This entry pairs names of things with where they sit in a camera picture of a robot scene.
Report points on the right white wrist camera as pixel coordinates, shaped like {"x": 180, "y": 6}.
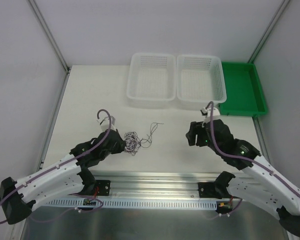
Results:
{"x": 210, "y": 113}

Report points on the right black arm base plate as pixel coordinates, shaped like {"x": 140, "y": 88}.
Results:
{"x": 206, "y": 190}

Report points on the white perforated basket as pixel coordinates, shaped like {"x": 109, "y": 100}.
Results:
{"x": 199, "y": 80}
{"x": 151, "y": 81}

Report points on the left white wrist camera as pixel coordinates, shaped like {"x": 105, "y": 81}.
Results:
{"x": 106, "y": 122}

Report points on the white slotted cable duct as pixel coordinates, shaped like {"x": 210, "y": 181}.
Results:
{"x": 125, "y": 203}

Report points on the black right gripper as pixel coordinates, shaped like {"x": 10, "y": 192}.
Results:
{"x": 198, "y": 135}

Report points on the aluminium frame post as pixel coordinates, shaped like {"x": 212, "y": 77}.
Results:
{"x": 49, "y": 35}
{"x": 284, "y": 4}

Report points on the right white perforated basket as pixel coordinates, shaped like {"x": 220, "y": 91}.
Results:
{"x": 199, "y": 80}

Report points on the left white perforated basket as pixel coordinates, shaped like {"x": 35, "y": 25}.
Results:
{"x": 151, "y": 81}

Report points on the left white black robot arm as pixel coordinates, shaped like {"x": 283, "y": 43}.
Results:
{"x": 69, "y": 175}

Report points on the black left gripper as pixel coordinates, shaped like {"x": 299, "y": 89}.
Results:
{"x": 118, "y": 144}

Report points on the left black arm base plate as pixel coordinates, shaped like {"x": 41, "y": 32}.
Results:
{"x": 102, "y": 188}

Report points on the aluminium table edge rail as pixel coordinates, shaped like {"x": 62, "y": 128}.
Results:
{"x": 154, "y": 185}

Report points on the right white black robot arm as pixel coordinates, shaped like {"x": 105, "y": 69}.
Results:
{"x": 274, "y": 194}

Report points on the aluminium frame post right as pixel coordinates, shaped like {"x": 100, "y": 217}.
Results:
{"x": 284, "y": 4}

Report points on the green plastic tray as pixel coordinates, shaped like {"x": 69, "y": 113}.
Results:
{"x": 245, "y": 96}

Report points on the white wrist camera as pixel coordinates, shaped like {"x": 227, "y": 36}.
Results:
{"x": 106, "y": 122}
{"x": 210, "y": 113}

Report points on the aluminium frame post left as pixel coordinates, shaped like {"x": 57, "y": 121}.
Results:
{"x": 49, "y": 35}

